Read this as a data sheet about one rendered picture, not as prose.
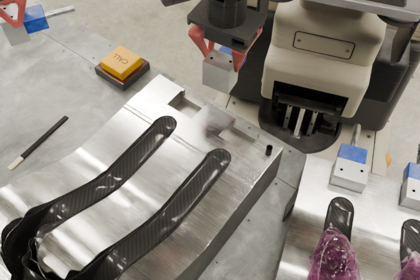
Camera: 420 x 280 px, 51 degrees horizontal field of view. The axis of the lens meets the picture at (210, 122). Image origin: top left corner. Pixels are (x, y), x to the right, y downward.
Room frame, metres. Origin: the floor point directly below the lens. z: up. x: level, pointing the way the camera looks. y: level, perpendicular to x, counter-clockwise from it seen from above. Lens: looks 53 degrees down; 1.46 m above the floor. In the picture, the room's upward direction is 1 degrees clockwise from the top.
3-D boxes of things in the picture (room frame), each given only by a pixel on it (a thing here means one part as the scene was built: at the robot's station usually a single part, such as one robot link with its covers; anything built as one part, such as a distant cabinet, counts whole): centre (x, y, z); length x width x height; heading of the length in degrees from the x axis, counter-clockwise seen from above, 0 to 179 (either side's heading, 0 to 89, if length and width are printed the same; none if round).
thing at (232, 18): (0.52, -0.02, 1.06); 0.10 x 0.07 x 0.07; 62
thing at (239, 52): (0.51, -0.03, 0.99); 0.07 x 0.07 x 0.09; 62
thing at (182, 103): (0.48, 0.04, 0.87); 0.05 x 0.05 x 0.04; 54
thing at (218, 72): (0.55, -0.04, 0.93); 0.13 x 0.05 x 0.05; 152
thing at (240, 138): (0.41, -0.05, 0.87); 0.05 x 0.05 x 0.04; 54
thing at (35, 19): (0.65, 0.32, 0.93); 0.13 x 0.05 x 0.05; 114
